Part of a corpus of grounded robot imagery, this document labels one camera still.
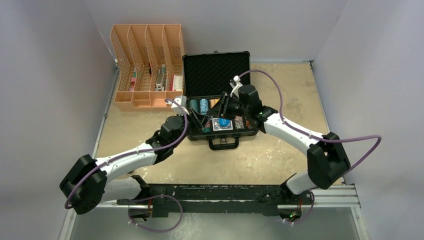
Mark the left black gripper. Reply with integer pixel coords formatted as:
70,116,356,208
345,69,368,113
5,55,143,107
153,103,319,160
171,107,210,148

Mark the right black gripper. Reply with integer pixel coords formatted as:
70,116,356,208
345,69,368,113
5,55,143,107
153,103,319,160
207,92,251,122

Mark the blue round button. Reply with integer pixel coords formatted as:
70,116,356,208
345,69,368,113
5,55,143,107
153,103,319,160
218,118,231,127

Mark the blue card deck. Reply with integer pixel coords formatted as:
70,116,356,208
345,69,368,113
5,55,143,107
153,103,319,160
211,118,233,132

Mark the black poker chip case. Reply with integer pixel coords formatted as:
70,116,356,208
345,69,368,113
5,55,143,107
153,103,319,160
182,51,258,151

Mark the red gold card deck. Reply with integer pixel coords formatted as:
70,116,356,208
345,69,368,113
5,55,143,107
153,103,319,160
209,98,220,108

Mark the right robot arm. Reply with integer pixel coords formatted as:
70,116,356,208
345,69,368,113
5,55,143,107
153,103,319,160
207,84,351,204

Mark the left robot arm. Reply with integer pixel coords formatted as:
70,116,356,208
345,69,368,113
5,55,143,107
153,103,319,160
59,110,209,215

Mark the green chip stack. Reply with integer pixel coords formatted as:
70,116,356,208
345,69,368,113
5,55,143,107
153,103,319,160
189,99,199,112

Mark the light blue chip stack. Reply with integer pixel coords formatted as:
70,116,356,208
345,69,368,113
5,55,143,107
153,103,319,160
199,98,210,115

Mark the orange blue chip stack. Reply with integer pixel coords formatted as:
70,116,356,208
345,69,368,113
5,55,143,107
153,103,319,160
234,116,245,130

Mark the red yellow chip stack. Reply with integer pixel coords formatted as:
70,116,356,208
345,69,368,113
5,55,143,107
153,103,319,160
245,120,253,129

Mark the white red small box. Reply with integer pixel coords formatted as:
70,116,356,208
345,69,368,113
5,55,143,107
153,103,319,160
170,75,184,92

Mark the silver stapler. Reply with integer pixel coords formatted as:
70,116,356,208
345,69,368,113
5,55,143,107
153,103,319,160
155,64,166,91

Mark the peach plastic desk organizer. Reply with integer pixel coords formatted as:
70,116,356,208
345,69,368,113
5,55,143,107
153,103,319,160
110,24,185,112

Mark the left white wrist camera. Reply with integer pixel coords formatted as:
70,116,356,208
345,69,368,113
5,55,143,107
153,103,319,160
170,95,189,115

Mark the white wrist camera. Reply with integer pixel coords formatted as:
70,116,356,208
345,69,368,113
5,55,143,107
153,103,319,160
230,75,243,98
170,95,189,115

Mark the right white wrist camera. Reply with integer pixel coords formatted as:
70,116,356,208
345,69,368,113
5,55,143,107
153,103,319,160
230,75,243,98

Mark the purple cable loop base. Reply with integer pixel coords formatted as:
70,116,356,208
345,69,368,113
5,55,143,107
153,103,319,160
127,194,184,233

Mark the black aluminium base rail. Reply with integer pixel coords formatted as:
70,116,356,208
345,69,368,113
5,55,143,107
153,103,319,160
94,183,360,218

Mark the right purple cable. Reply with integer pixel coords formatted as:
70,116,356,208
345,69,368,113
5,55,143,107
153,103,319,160
238,69,382,176

